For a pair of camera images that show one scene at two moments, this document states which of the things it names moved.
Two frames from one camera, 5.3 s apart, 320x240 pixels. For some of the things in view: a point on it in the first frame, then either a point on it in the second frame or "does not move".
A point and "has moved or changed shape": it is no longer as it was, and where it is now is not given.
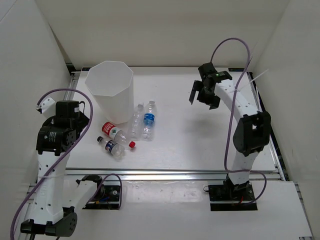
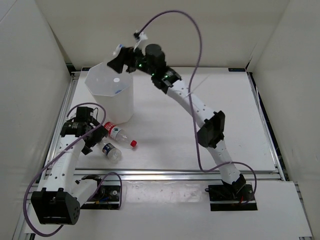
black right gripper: x=214 y=102 to x=126 y=56
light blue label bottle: x=149 y=120 to x=117 y=50
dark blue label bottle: x=117 y=150 has moved or changed shape
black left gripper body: x=82 y=120 to x=91 y=141
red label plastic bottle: x=116 y=133 does not move
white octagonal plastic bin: x=111 y=83 does not move
